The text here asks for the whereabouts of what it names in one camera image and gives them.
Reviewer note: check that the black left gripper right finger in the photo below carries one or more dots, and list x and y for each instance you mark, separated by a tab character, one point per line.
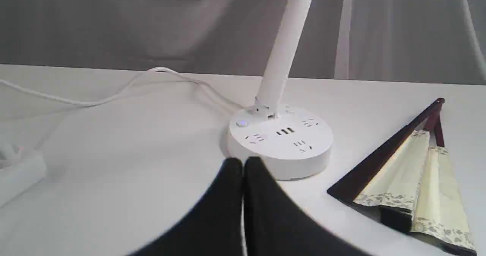
276	226

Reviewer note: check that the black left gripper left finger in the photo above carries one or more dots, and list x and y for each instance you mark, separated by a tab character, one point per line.
213	225

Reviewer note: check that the folding paper fan dark ribs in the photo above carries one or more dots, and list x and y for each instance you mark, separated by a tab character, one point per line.
408	184

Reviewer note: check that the white desk lamp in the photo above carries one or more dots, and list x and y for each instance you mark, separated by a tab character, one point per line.
292	142

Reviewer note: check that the white power strip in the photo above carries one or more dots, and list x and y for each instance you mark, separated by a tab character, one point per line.
20	169

